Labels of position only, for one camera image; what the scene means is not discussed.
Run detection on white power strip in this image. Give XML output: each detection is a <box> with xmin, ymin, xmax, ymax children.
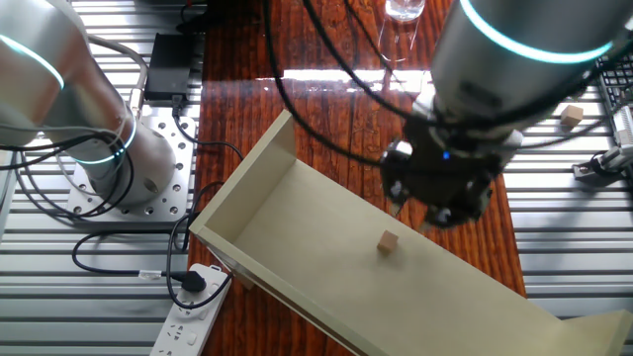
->
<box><xmin>149</xmin><ymin>262</ymin><xmax>233</xmax><ymax>356</ymax></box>

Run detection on beige open tray box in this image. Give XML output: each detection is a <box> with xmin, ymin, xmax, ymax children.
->
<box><xmin>189</xmin><ymin>109</ymin><xmax>633</xmax><ymax>356</ymax></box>

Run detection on small wooden cube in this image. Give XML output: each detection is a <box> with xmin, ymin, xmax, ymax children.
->
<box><xmin>559</xmin><ymin>104</ymin><xmax>586</xmax><ymax>128</ymax></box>
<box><xmin>376</xmin><ymin>229</ymin><xmax>401</xmax><ymax>257</ymax></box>

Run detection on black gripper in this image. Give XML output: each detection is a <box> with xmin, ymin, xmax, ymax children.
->
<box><xmin>381</xmin><ymin>122</ymin><xmax>504</xmax><ymax>233</ymax></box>

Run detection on black hanging arm cable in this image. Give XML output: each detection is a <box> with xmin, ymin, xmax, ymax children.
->
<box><xmin>261</xmin><ymin>0</ymin><xmax>385</xmax><ymax>167</ymax></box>
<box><xmin>301</xmin><ymin>0</ymin><xmax>633</xmax><ymax>131</ymax></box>

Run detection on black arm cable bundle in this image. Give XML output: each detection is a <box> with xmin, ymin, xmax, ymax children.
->
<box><xmin>0</xmin><ymin>128</ymin><xmax>136</xmax><ymax>220</ymax></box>

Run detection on gray hose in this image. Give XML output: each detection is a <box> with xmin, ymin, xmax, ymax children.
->
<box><xmin>85</xmin><ymin>34</ymin><xmax>151</xmax><ymax>118</ymax></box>

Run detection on silver perforated mounting plate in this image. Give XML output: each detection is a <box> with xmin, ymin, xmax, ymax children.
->
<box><xmin>66</xmin><ymin>115</ymin><xmax>198</xmax><ymax>223</ymax></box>

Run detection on black adapter cable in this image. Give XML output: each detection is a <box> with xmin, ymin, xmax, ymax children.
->
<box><xmin>170</xmin><ymin>93</ymin><xmax>245</xmax><ymax>162</ymax></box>

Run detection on black power adapter box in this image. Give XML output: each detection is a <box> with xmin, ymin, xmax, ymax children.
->
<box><xmin>143</xmin><ymin>32</ymin><xmax>194</xmax><ymax>103</ymax></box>

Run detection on black keyboard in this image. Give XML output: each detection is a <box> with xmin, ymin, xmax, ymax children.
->
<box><xmin>594</xmin><ymin>52</ymin><xmax>633</xmax><ymax>114</ymax></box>

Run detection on gray aluminium profile bar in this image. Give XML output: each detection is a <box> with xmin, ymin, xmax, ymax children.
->
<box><xmin>0</xmin><ymin>147</ymin><xmax>19</xmax><ymax>239</ymax></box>

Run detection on black plug cable white tag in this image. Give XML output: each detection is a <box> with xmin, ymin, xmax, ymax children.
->
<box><xmin>70</xmin><ymin>227</ymin><xmax>209</xmax><ymax>279</ymax></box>

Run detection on black power plug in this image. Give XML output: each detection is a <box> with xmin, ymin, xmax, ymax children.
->
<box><xmin>170</xmin><ymin>269</ymin><xmax>209</xmax><ymax>295</ymax></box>

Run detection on clear drinking glass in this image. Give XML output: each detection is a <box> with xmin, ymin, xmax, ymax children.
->
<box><xmin>377</xmin><ymin>0</ymin><xmax>427</xmax><ymax>64</ymax></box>

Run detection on black looped power cable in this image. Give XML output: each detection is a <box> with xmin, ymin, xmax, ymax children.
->
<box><xmin>164</xmin><ymin>179</ymin><xmax>234</xmax><ymax>311</ymax></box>

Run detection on wood grain table mat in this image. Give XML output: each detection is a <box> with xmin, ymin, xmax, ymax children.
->
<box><xmin>187</xmin><ymin>0</ymin><xmax>528</xmax><ymax>356</ymax></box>

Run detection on white ribbed device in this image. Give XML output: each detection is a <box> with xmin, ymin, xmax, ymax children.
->
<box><xmin>609</xmin><ymin>104</ymin><xmax>633</xmax><ymax>147</ymax></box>

